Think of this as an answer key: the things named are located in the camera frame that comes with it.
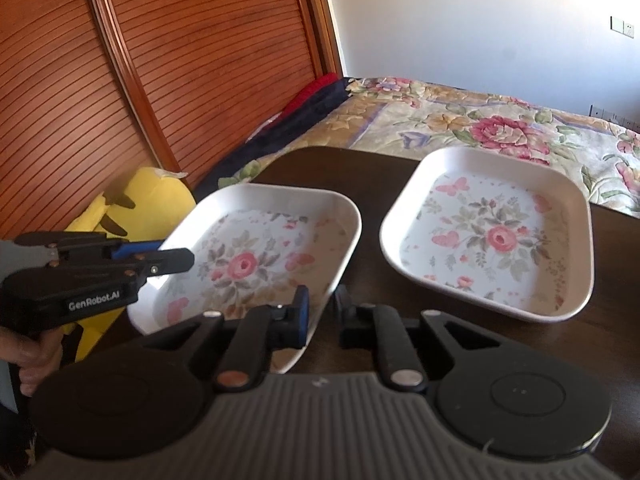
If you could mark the red cloth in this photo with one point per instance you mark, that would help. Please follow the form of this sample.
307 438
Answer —
312 90

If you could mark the floral bedspread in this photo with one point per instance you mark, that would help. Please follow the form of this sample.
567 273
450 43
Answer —
450 120

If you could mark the wooden louvered wardrobe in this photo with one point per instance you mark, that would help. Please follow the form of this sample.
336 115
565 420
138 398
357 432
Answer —
175 60

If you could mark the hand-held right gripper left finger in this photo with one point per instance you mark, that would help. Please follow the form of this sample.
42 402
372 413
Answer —
301 312

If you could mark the white floral square plate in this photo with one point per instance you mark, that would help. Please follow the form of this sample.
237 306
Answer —
240 240
480 230

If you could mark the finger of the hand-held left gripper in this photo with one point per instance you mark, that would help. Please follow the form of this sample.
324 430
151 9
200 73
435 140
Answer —
137 250
165 262

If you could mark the yellow plush toy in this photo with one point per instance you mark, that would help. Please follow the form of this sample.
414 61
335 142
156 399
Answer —
150 195

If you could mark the wall socket strip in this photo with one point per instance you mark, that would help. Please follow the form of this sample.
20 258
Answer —
615 117

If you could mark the person's left hand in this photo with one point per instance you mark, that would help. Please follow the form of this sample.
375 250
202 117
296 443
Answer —
37 360

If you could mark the white wall socket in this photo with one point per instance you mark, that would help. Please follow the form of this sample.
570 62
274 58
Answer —
622 26

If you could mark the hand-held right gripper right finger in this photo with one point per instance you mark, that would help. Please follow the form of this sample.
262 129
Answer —
344 310

